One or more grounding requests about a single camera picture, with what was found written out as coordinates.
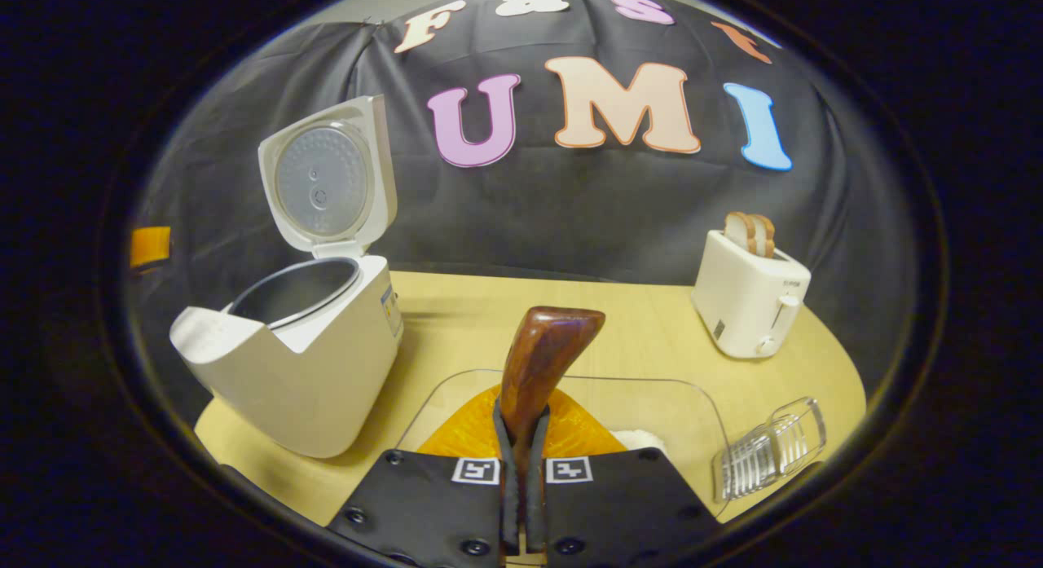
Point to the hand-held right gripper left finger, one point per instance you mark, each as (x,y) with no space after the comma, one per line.
(424,511)

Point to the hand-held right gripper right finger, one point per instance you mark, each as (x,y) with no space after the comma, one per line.
(619,511)

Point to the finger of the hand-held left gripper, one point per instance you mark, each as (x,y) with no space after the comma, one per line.
(151,246)

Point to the clear plastic rice container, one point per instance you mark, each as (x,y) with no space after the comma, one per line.
(660,405)

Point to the brown wooden spoon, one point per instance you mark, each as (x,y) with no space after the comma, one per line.
(538,364)

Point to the white rice cooker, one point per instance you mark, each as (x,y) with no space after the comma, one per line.
(301,372)

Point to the white toaster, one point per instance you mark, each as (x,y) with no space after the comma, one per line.
(745,307)

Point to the black backdrop cloth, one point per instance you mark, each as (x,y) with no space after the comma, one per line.
(570,209)

